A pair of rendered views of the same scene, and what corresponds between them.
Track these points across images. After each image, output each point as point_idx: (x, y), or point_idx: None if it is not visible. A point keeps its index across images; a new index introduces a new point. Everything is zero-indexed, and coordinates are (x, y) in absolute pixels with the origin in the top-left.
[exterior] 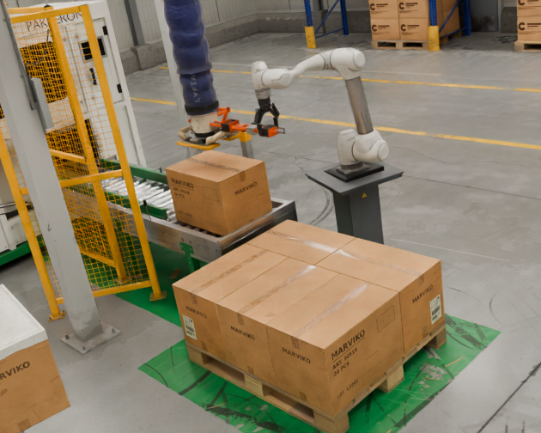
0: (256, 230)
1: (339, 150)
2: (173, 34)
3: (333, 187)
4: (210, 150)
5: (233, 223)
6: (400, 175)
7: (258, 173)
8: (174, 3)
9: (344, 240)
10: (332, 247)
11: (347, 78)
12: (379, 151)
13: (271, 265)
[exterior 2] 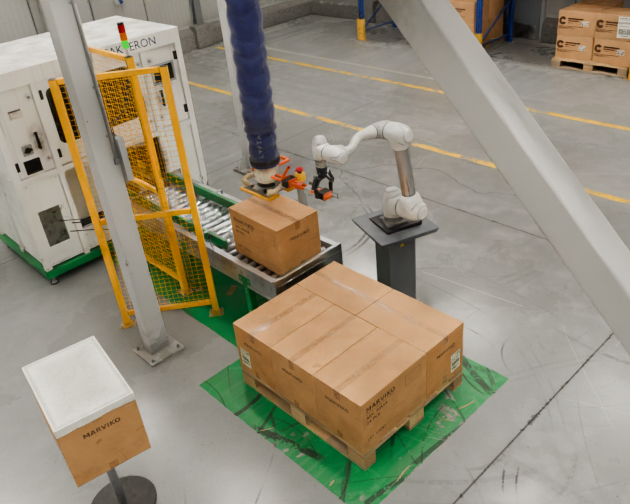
0: (306, 271)
1: (384, 205)
2: (243, 99)
3: (376, 239)
4: None
5: (286, 265)
6: (435, 230)
7: (311, 221)
8: (246, 72)
9: (383, 290)
10: (372, 298)
11: (396, 150)
12: (419, 213)
13: (319, 312)
